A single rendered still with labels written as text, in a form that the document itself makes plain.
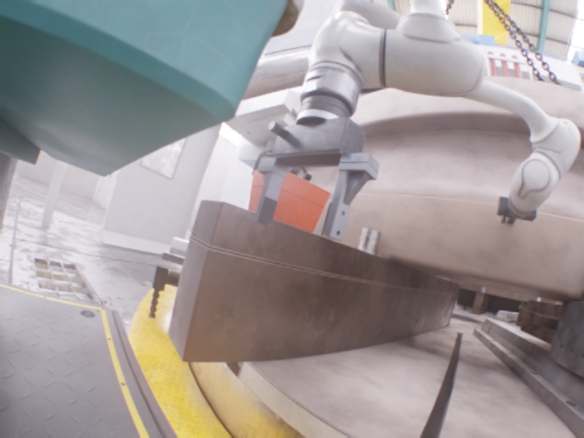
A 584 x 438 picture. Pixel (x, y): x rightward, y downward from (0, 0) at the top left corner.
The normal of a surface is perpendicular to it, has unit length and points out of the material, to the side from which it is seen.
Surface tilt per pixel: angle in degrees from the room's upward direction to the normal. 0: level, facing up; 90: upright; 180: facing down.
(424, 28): 103
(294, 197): 97
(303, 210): 97
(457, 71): 138
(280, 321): 90
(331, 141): 90
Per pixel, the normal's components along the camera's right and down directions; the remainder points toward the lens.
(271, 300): 0.63, 0.09
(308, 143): -0.67, -0.26
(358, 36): -0.27, -0.14
